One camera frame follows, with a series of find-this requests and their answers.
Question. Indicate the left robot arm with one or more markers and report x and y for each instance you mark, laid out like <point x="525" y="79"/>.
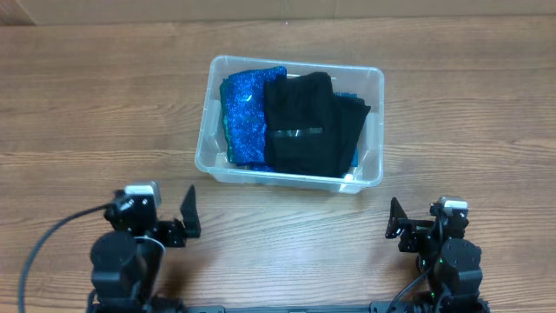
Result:
<point x="127" y="260"/>

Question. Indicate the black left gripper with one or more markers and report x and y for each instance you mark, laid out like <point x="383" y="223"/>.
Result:
<point x="178" y="235"/>

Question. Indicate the blue denim jeans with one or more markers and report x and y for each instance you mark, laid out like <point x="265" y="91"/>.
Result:
<point x="348" y="105"/>

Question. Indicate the clear plastic storage bin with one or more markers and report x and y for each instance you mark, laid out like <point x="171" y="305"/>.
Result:
<point x="367" y="83"/>

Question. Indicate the long black garment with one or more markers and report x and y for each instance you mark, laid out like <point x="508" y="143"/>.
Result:
<point x="362" y="111"/>

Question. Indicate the large black garment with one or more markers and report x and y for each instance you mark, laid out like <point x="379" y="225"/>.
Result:
<point x="301" y="118"/>

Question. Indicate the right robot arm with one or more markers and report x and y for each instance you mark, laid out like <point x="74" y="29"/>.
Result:
<point x="449" y="265"/>

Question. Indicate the blue sequin fabric bundle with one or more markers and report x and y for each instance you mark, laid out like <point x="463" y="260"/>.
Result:
<point x="243" y="116"/>

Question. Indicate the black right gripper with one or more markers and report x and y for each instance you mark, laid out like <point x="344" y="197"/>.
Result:
<point x="411" y="228"/>

